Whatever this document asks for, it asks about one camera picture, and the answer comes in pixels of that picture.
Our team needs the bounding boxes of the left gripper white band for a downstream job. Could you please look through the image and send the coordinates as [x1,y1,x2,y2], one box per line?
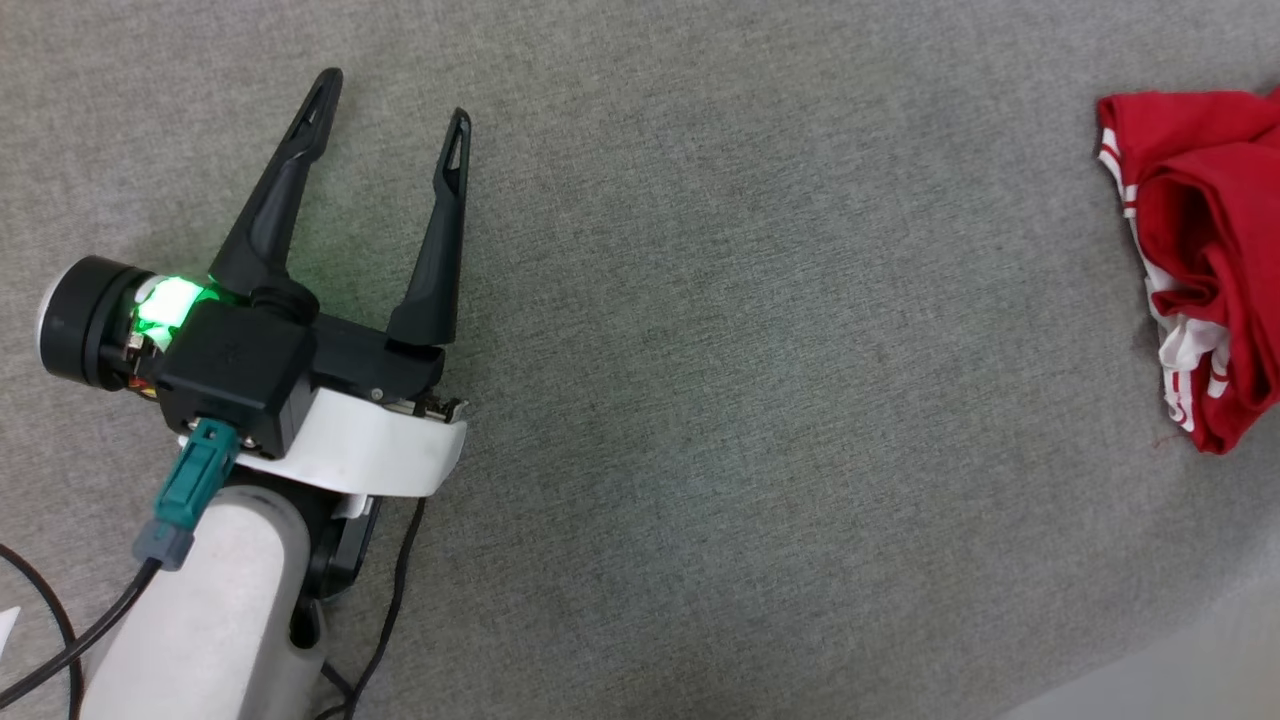
[37,67,473,499]

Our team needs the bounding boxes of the red and white garment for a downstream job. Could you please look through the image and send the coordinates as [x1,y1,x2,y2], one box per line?
[1094,87,1280,456]

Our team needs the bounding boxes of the grey fabric sofa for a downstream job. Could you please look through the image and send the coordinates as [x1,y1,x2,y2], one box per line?
[0,0,1280,720]

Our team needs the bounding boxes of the teal plug camera cable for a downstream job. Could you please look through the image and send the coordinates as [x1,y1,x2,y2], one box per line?
[0,417,242,708]

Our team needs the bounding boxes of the thin black cable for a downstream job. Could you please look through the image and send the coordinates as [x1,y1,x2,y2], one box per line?
[318,496,428,720]
[0,544,84,720]

